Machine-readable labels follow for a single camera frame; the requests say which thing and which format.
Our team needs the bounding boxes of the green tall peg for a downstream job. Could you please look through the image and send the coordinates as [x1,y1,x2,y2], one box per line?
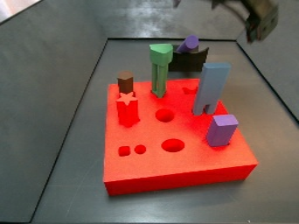
[150,44,174,98]

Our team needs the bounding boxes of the brown hexagonal peg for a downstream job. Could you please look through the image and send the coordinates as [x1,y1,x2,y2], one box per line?
[118,71,134,94]

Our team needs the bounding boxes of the purple cylinder peg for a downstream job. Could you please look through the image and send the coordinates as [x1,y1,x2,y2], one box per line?
[177,35,200,53]

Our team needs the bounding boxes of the blue arch-shaped peg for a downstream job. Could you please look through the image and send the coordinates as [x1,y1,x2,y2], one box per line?
[193,62,232,116]

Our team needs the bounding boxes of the red peg board block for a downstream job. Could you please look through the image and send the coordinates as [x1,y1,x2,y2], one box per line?
[103,79,258,195]

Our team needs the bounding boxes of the black curved holder stand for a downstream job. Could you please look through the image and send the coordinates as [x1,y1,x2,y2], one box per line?
[169,48,210,72]

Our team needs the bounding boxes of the red star peg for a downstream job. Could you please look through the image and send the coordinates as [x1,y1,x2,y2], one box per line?
[117,92,141,127]

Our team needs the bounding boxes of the purple square peg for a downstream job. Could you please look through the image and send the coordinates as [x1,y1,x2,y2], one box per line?
[206,115,240,147]

